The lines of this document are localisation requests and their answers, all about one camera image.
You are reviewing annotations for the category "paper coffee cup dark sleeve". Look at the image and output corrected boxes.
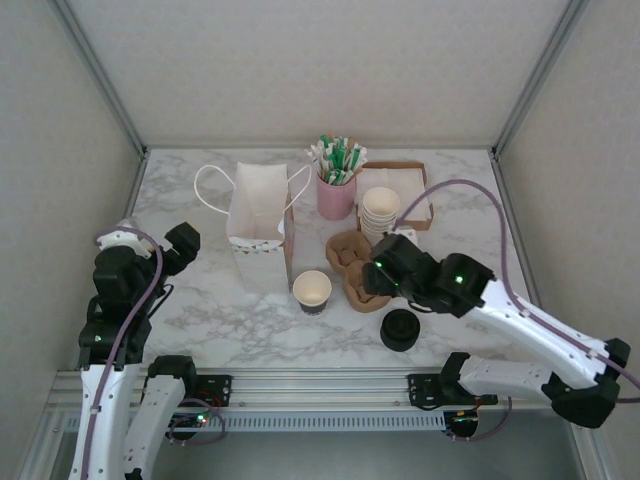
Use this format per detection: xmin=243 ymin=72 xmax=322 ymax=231
xmin=292 ymin=269 xmax=334 ymax=317

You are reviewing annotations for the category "white paper carrier bag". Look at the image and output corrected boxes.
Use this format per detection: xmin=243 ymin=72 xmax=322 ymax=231
xmin=193 ymin=160 xmax=314 ymax=294

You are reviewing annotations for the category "white napkin stack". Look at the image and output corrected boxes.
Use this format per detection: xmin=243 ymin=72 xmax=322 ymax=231
xmin=360 ymin=167 xmax=434 ymax=222

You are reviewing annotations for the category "circuit board with green LED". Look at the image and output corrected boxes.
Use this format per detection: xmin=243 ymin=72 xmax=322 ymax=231
xmin=167 ymin=412 xmax=221 ymax=431
xmin=447 ymin=409 xmax=481 ymax=431

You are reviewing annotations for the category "brown cardboard tray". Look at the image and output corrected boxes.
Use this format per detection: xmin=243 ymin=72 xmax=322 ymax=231
xmin=355 ymin=160 xmax=435 ymax=232

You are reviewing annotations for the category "pink holder cup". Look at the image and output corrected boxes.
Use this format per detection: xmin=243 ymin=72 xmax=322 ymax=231
xmin=315 ymin=172 xmax=358 ymax=220

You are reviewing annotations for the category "green wrapped stirrer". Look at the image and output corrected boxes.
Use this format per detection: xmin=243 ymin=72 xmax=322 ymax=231
xmin=347 ymin=144 xmax=370 ymax=180
xmin=333 ymin=138 xmax=350 ymax=181
xmin=319 ymin=132 xmax=335 ymax=174

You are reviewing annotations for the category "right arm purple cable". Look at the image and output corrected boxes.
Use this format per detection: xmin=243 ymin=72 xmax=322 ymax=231
xmin=392 ymin=179 xmax=640 ymax=444

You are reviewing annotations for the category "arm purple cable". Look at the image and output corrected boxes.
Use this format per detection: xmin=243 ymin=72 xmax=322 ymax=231
xmin=392 ymin=179 xmax=640 ymax=444
xmin=72 ymin=225 xmax=226 ymax=480

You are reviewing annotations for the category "aluminium table side rail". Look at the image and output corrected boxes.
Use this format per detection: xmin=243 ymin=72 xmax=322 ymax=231
xmin=117 ymin=149 xmax=150 ymax=224
xmin=490 ymin=152 xmax=544 ymax=311

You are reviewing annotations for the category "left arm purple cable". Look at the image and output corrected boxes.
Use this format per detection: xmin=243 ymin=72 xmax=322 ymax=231
xmin=72 ymin=225 xmax=226 ymax=480

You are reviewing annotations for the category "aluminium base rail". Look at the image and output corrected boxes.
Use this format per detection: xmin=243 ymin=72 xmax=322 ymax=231
xmin=52 ymin=368 xmax=594 ymax=412

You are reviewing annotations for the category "grey slotted cable duct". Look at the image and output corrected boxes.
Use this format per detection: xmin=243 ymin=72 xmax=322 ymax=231
xmin=117 ymin=412 xmax=446 ymax=432

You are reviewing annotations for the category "aluminium frame post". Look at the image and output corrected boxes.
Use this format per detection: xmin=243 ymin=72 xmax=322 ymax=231
xmin=490 ymin=0 xmax=600 ymax=157
xmin=52 ymin=0 xmax=150 ymax=156

